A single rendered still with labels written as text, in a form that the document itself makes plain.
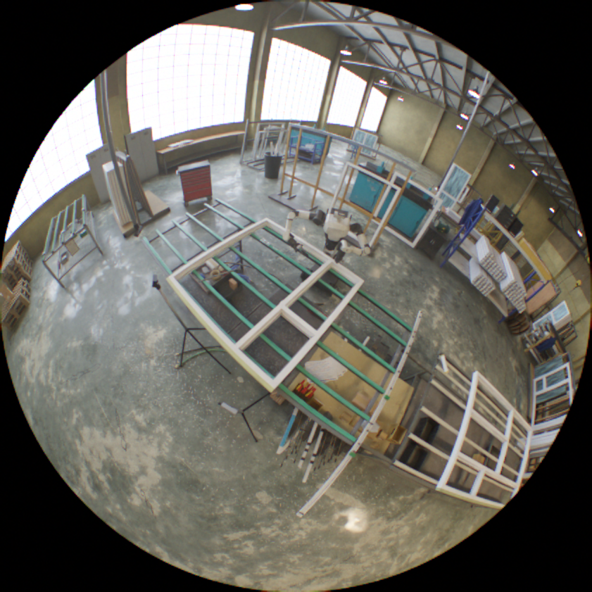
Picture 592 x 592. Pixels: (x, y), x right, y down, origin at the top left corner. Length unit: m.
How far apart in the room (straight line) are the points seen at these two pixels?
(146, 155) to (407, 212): 8.31
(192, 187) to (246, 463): 5.10
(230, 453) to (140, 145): 8.22
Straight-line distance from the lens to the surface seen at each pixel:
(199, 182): 4.97
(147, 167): 8.18
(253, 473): 2.54
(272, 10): 11.59
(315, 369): 1.90
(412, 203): 5.40
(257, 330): 1.66
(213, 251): 2.29
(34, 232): 8.94
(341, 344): 2.07
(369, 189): 5.63
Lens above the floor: 2.43
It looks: 54 degrees down
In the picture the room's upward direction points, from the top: 15 degrees clockwise
